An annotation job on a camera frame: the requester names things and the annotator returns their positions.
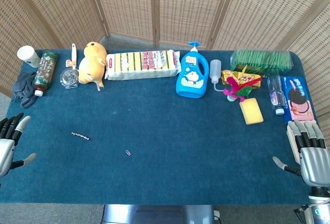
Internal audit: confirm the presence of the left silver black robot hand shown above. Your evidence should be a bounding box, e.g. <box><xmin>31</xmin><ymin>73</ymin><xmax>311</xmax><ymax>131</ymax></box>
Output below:
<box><xmin>0</xmin><ymin>113</ymin><xmax>37</xmax><ymax>179</ymax></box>

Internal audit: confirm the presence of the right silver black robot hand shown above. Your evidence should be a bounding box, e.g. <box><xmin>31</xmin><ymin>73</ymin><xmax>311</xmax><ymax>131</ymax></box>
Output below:
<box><xmin>272</xmin><ymin>120</ymin><xmax>330</xmax><ymax>187</ymax></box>

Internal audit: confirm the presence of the rattan folding screen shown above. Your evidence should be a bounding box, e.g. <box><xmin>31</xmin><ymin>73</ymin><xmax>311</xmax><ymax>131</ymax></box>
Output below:
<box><xmin>0</xmin><ymin>0</ymin><xmax>330</xmax><ymax>149</ymax></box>

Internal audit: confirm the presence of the clear plastic squeeze bottle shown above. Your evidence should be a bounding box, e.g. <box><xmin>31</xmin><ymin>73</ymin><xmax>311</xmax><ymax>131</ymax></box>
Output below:
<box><xmin>209</xmin><ymin>59</ymin><xmax>228</xmax><ymax>93</ymax></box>

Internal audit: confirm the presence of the blue pump detergent bottle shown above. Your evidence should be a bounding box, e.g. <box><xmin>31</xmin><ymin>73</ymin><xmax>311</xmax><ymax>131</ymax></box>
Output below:
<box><xmin>175</xmin><ymin>41</ymin><xmax>210</xmax><ymax>99</ymax></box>

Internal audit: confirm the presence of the clear box of green sticks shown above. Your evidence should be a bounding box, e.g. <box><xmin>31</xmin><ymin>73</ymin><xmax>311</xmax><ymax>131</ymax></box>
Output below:
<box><xmin>229</xmin><ymin>49</ymin><xmax>294</xmax><ymax>78</ymax></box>

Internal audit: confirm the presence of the white paper cup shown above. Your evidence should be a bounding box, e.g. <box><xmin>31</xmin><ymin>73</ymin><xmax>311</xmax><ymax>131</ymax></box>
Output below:
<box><xmin>16</xmin><ymin>45</ymin><xmax>41</xmax><ymax>68</ymax></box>

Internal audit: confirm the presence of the gold foil snack bag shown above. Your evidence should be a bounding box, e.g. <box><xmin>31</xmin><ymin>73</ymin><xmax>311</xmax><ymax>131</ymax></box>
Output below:
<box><xmin>221</xmin><ymin>65</ymin><xmax>262</xmax><ymax>91</ymax></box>

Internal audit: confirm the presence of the packaged yellow sponge pack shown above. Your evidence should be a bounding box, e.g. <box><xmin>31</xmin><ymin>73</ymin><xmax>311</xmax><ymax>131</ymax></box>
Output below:
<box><xmin>105</xmin><ymin>49</ymin><xmax>182</xmax><ymax>81</ymax></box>

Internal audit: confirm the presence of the white handled mesh strainer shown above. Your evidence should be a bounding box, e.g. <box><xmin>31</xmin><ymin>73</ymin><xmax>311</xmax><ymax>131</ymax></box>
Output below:
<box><xmin>59</xmin><ymin>43</ymin><xmax>80</xmax><ymax>90</ymax></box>

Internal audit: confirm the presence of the yellow scouring sponge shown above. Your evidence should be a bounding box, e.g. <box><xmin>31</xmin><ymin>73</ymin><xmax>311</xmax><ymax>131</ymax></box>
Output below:
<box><xmin>238</xmin><ymin>97</ymin><xmax>265</xmax><ymax>125</ymax></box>

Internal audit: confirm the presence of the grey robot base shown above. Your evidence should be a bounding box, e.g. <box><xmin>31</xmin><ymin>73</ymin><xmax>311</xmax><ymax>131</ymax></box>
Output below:
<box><xmin>101</xmin><ymin>204</ymin><xmax>216</xmax><ymax>224</ymax></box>

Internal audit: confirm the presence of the blue carpet table cover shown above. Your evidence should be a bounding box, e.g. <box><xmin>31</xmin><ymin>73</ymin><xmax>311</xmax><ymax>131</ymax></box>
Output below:
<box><xmin>0</xmin><ymin>49</ymin><xmax>320</xmax><ymax>205</ymax></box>

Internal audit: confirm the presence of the yellow plush toy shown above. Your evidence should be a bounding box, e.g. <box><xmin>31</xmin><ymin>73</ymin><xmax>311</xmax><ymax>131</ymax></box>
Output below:
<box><xmin>77</xmin><ymin>41</ymin><xmax>108</xmax><ymax>92</ymax></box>

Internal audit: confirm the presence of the small clear water bottle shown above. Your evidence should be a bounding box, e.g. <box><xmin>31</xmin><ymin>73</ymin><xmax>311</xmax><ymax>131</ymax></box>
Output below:
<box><xmin>266</xmin><ymin>75</ymin><xmax>288</xmax><ymax>116</ymax></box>

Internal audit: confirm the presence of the green label tea bottle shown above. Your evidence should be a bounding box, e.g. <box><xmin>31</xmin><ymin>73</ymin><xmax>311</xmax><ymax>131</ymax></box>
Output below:
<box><xmin>33</xmin><ymin>50</ymin><xmax>59</xmax><ymax>97</ymax></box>

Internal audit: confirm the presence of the grey crumpled cloth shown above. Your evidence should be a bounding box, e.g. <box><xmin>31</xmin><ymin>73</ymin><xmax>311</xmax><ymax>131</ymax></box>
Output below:
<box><xmin>11</xmin><ymin>71</ymin><xmax>40</xmax><ymax>109</ymax></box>

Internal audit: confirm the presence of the colourful feather shuttlecock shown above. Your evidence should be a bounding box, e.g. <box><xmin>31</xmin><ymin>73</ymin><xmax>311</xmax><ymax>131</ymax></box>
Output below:
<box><xmin>222</xmin><ymin>76</ymin><xmax>262</xmax><ymax>103</ymax></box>

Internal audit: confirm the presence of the blue pink cookie box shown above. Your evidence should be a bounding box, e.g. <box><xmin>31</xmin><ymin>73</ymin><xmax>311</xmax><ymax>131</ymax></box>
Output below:
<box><xmin>279</xmin><ymin>76</ymin><xmax>317</xmax><ymax>124</ymax></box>

